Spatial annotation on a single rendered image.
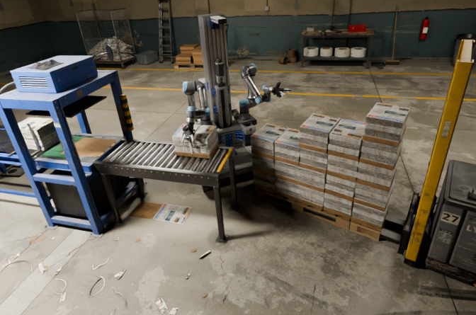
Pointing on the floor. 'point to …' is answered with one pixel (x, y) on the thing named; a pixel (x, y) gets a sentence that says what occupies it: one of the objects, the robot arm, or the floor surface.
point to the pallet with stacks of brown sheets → (189, 56)
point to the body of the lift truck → (455, 226)
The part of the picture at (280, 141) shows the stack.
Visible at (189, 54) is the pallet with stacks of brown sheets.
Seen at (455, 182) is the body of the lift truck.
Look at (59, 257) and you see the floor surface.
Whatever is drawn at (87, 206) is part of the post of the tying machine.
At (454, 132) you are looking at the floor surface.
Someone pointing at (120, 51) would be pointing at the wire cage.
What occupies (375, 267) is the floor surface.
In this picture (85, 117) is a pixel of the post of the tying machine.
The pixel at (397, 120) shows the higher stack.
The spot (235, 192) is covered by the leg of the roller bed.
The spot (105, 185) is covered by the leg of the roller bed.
